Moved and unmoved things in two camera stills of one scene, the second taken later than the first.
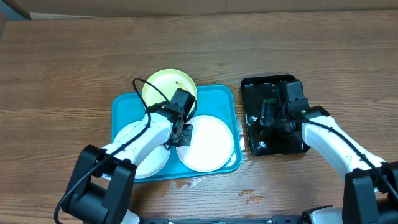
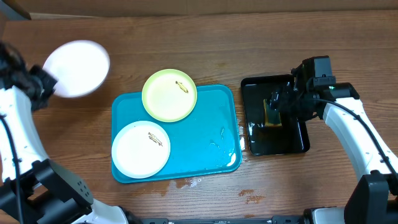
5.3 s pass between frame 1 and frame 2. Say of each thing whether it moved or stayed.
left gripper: moved
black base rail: stayed
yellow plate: stayed
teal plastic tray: stayed
